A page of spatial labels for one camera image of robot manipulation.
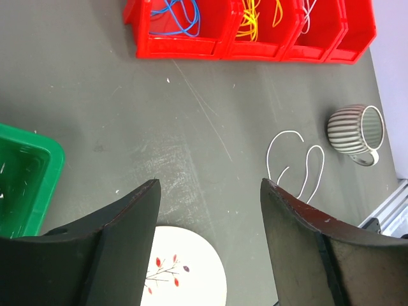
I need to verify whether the yellow cable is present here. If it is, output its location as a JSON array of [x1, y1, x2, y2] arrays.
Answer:
[[235, 0, 259, 42]]

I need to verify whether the green plastic tray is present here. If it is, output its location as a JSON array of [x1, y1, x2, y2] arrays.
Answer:
[[1, 124, 65, 238]]

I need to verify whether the pink cream round plate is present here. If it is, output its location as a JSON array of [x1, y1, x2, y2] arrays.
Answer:
[[140, 226, 227, 306]]

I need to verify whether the grey ribbed ceramic mug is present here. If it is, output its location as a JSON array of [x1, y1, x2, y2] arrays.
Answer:
[[326, 105, 385, 167]]

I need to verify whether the blue cable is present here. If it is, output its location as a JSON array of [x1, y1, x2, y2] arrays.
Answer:
[[148, 0, 201, 37]]

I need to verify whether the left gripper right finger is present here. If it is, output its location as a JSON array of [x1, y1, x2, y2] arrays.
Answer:
[[260, 178, 407, 305]]

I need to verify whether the red divided plastic bin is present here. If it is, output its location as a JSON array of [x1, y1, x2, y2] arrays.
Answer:
[[123, 1, 377, 64]]

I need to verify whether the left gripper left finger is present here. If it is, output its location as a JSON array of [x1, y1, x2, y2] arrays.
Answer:
[[1, 179, 161, 305]]

